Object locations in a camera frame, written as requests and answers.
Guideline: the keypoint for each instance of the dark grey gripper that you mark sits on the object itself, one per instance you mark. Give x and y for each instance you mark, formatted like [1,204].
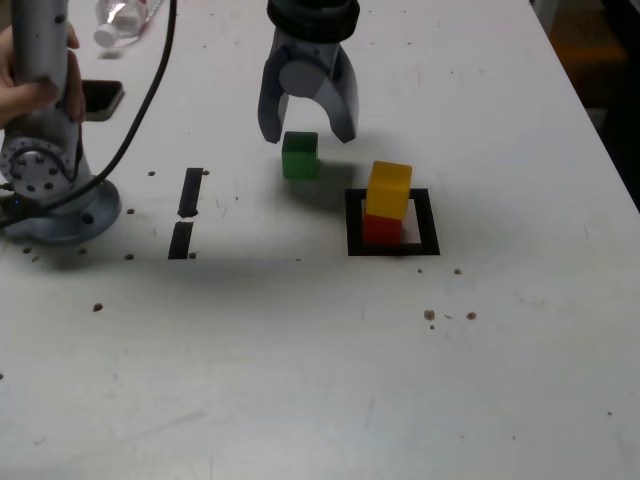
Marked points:
[310,50]

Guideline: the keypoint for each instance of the green cube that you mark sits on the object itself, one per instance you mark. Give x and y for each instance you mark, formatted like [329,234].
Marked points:
[300,160]

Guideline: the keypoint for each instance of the yellow cube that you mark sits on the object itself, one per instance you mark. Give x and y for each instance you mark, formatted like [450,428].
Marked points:
[387,195]

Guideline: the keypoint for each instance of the red cube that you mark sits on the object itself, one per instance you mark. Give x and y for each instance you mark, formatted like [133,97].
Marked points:
[382,231]

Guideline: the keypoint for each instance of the black tape square outline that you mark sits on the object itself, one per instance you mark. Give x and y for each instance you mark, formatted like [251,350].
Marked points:
[354,225]

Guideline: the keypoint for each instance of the person's hand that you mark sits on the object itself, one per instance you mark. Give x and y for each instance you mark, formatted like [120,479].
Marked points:
[20,100]

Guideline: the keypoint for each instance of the black tape strip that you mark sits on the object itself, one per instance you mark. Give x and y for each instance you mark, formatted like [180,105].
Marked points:
[190,192]

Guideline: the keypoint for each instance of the clear plastic bottle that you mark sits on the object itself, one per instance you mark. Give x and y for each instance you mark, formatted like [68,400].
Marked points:
[125,20]

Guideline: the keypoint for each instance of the black phone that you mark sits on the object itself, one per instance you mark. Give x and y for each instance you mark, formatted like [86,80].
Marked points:
[102,97]

